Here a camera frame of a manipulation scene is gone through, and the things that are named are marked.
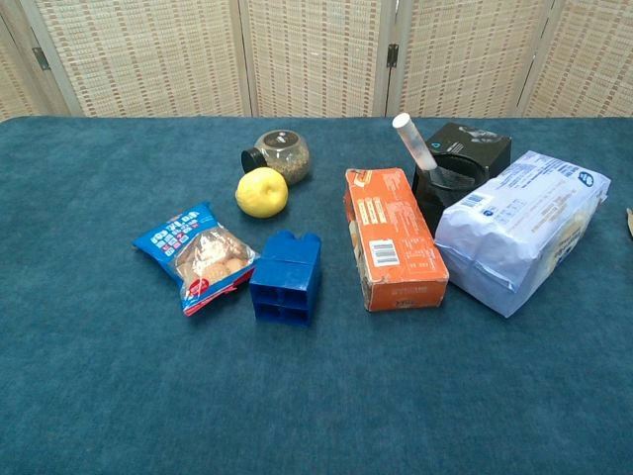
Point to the clear tube with white cap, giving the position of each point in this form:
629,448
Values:
416,144

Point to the blue small carton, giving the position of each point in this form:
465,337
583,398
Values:
287,282

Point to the yellow lemon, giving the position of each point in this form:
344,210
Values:
262,194

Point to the orange cardboard box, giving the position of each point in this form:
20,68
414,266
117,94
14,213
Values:
395,237

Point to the round glass jar black lid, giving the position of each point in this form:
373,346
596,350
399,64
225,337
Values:
289,156

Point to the blue biscuit snack bag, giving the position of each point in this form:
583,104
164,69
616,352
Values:
198,252

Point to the black mug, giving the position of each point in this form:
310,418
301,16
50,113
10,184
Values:
436,200

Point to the black cardboard box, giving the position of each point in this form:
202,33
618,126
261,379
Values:
470,141

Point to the black metal screen hinge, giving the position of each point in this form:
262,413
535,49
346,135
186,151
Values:
40,58
392,55

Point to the white-blue plastic package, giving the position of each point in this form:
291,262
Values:
519,232

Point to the blue table cloth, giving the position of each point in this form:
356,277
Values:
148,386

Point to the woven folding screen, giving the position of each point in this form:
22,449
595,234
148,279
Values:
148,54

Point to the brown spout pouch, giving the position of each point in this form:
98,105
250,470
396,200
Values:
629,222

